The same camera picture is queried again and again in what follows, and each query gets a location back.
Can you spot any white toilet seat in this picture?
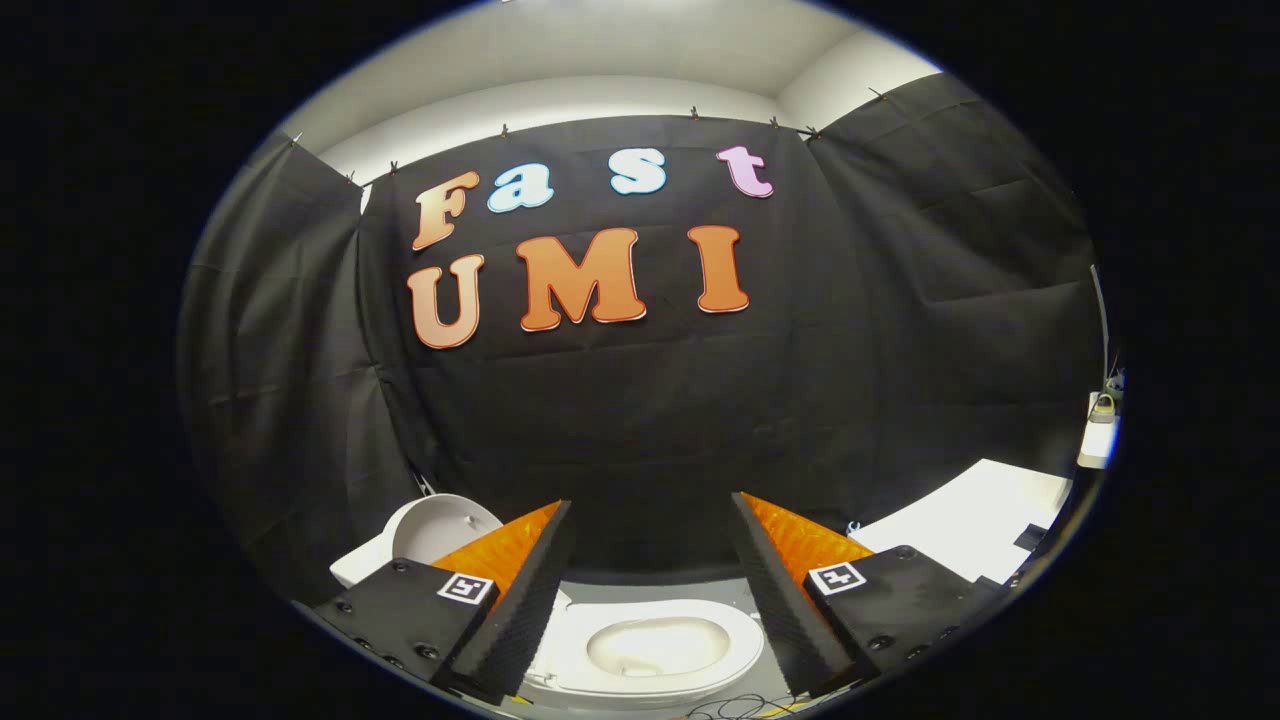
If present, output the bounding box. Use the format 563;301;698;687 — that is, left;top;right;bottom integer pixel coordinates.
545;598;767;701

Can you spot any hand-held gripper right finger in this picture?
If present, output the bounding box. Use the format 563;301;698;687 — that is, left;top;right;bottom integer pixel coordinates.
731;491;1003;700

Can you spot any white toilet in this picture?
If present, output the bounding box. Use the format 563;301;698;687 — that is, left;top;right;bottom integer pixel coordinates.
330;520;767;713

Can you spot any tangle of black cables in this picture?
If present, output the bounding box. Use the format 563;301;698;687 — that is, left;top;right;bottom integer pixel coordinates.
690;693;801;720

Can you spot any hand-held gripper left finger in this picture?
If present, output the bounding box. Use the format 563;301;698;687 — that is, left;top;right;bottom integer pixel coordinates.
312;500;575;707

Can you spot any white toilet lid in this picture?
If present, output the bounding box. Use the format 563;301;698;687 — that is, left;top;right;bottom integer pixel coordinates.
392;493;504;566

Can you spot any white drawer cabinet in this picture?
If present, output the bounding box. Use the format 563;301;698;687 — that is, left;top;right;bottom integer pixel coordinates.
848;458;1073;586

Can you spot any black backdrop cloth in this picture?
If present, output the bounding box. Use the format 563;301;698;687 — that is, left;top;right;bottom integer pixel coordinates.
178;72;1106;601

